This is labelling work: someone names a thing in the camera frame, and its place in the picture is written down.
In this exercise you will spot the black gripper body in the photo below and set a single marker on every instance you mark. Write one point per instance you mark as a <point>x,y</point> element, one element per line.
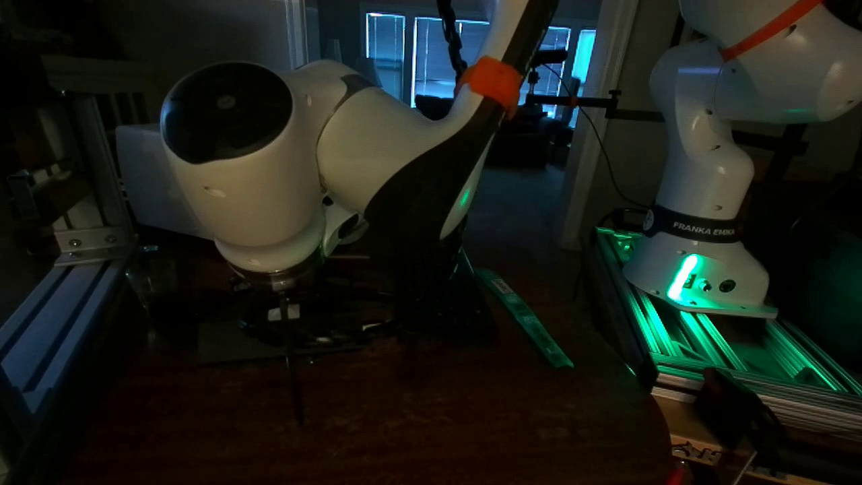
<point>272,299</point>

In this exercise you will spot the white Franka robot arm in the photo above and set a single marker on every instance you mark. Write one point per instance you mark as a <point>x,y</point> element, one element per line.
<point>260,177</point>

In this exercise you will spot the white microwave oven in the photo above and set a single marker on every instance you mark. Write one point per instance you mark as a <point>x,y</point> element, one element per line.
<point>143,177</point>

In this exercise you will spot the black keyboard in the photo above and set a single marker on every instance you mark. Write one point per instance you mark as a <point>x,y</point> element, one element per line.
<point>447,296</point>

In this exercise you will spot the green ruler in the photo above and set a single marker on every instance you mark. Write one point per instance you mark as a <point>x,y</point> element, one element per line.
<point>525,317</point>

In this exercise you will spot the black box on base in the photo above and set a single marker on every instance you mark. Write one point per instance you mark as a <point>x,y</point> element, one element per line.
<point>730,405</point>

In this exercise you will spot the aluminium robot mounting base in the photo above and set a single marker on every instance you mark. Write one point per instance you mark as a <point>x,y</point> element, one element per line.
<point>745,350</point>

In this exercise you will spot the grey aluminium extrusion frame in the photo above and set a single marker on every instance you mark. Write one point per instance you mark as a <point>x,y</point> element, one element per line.
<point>54,313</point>

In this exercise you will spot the black camera stand bar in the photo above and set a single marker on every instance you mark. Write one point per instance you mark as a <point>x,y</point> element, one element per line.
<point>629,113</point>

